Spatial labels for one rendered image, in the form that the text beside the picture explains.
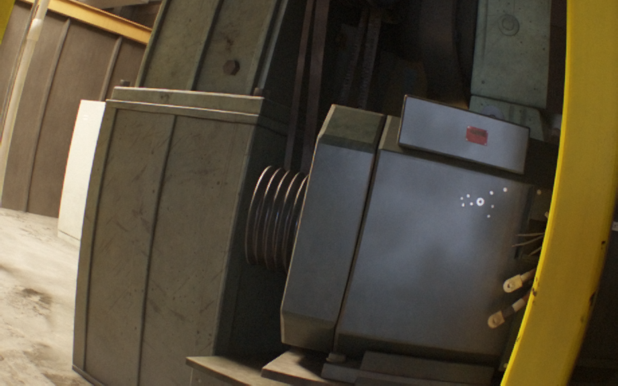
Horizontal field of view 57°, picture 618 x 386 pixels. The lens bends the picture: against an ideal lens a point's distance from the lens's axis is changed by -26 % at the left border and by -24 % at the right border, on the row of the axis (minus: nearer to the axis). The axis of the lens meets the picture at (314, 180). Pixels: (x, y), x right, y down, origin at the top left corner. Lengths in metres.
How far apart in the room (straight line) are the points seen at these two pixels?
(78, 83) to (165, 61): 4.30
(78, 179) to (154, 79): 2.93
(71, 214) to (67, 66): 1.72
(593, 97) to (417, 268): 0.53
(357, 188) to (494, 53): 0.87
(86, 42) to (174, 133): 4.50
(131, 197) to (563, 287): 1.19
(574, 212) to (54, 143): 5.44
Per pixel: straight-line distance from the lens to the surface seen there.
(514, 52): 1.94
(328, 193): 1.21
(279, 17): 1.62
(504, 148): 1.20
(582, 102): 0.84
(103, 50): 6.26
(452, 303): 1.20
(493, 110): 1.43
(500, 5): 2.00
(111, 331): 1.79
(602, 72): 0.85
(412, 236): 1.19
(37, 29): 3.22
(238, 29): 1.68
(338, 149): 1.21
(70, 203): 4.75
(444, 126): 1.20
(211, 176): 1.55
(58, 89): 5.91
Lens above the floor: 0.66
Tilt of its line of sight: 2 degrees up
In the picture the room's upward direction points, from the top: 12 degrees clockwise
